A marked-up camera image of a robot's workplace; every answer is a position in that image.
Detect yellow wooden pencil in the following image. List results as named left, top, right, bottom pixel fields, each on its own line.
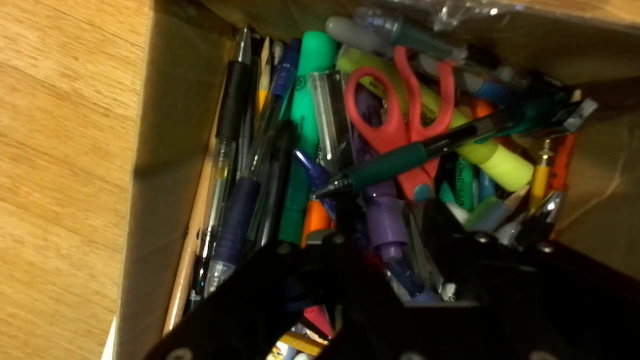
left=256, top=37, right=276, bottom=117

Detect orange pen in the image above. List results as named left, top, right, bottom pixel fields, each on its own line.
left=551, top=131, right=581, bottom=196

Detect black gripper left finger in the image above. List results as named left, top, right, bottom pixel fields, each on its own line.
left=142, top=196, right=366, bottom=360

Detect yellow highlighter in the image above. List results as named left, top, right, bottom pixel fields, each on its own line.
left=337, top=46, right=537, bottom=196

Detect blue grip pen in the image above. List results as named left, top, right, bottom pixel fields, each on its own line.
left=199, top=118, right=297, bottom=299

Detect orange marker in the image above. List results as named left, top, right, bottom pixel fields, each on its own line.
left=298, top=198, right=335, bottom=249

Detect black grip pen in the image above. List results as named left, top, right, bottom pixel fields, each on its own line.
left=199, top=27, right=256, bottom=269

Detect red scissors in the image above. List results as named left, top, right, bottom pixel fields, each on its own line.
left=342, top=44, right=459, bottom=206

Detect purple marker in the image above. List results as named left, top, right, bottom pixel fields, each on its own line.
left=358, top=179, right=437, bottom=306

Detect brown cardboard box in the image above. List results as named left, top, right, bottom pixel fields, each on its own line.
left=98, top=0, right=640, bottom=360

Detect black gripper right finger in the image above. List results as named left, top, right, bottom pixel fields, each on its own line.
left=426, top=198, right=640, bottom=360

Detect clear plastic bag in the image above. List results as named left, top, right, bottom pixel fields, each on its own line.
left=353, top=0, right=529, bottom=33

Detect yellow mechanical pencil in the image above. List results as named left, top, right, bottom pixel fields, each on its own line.
left=529, top=138, right=556, bottom=210

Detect green highlighter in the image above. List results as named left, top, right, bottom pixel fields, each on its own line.
left=279, top=28, right=338, bottom=247

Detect green grip pen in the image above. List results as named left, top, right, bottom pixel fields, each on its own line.
left=313, top=87, right=599, bottom=198

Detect grey marker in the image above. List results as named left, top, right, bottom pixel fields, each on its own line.
left=325, top=15, right=468, bottom=62

